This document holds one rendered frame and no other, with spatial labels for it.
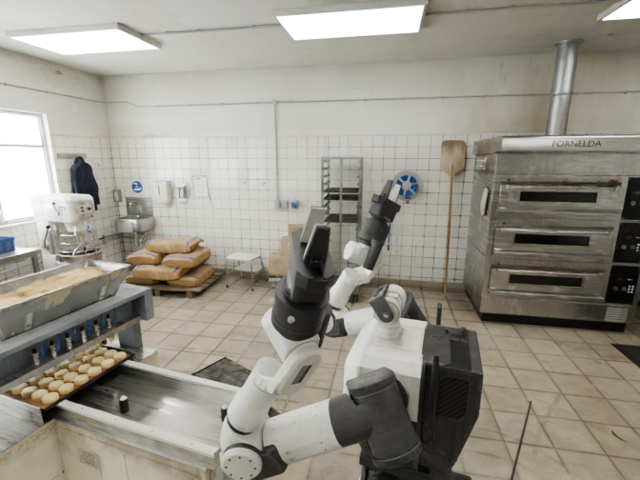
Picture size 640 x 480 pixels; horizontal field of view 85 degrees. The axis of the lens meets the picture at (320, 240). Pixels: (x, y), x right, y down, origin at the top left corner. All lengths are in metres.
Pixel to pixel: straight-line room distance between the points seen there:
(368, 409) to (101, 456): 1.20
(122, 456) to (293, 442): 0.95
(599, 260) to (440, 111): 2.43
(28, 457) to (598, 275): 4.51
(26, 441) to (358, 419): 1.33
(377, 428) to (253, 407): 0.23
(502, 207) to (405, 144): 1.57
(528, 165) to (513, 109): 1.21
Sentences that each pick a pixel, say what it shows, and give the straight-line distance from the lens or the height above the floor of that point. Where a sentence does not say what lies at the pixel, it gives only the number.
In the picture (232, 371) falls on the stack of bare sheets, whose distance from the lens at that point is 3.31.
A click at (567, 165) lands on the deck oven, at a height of 1.74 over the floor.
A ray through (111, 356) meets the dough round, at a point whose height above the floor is 0.91.
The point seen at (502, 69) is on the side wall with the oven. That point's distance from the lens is 5.20.
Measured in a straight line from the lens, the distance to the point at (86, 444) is 1.74.
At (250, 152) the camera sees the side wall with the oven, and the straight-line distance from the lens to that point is 5.31.
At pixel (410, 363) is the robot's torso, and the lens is 0.83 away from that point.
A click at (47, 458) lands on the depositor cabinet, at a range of 1.87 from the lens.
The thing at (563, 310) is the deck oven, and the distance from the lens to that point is 4.64.
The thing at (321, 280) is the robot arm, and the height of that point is 1.65.
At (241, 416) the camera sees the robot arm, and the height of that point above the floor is 1.34.
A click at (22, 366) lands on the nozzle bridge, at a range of 1.76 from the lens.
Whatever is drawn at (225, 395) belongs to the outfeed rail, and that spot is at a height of 0.87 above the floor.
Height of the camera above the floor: 1.81
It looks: 13 degrees down
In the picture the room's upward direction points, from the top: straight up
